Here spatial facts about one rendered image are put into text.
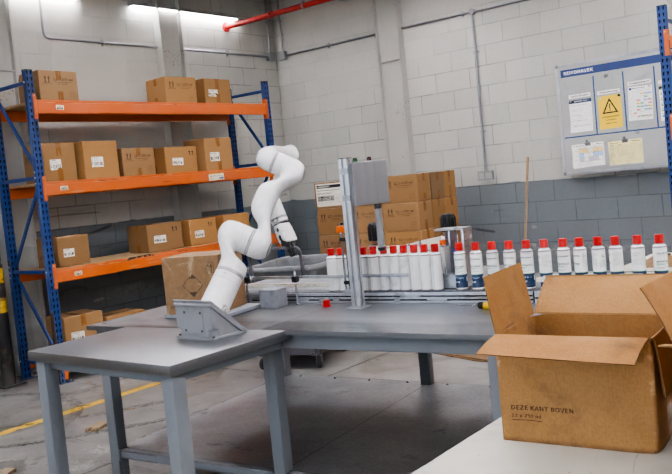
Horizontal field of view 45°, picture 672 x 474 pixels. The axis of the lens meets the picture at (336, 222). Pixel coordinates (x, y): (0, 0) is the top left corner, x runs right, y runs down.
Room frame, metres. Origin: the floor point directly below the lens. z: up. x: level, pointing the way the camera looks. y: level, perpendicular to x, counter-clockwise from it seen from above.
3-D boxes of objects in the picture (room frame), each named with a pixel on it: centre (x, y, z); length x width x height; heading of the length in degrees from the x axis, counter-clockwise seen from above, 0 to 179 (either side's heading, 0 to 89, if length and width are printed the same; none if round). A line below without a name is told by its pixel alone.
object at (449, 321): (3.89, -0.05, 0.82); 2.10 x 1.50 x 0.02; 57
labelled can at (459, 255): (3.48, -0.52, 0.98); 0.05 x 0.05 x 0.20
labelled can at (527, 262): (3.32, -0.77, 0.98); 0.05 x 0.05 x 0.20
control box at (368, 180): (3.61, -0.15, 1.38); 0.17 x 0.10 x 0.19; 113
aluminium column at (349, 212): (3.59, -0.06, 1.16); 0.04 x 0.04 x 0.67; 57
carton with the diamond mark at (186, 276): (3.84, 0.65, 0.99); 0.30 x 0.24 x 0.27; 69
